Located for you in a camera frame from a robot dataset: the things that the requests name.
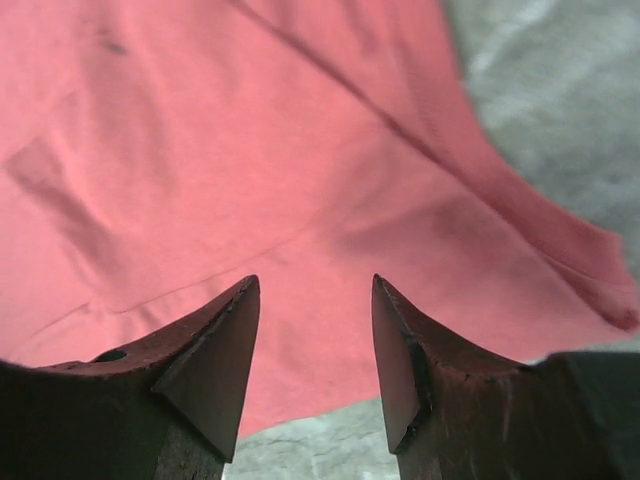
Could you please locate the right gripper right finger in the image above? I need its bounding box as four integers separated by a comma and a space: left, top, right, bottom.
372, 276, 639, 480

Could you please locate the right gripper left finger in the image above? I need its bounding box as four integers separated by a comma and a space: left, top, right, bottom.
1, 275, 260, 479

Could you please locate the red t shirt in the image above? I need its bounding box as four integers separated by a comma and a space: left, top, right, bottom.
1, 1, 639, 436

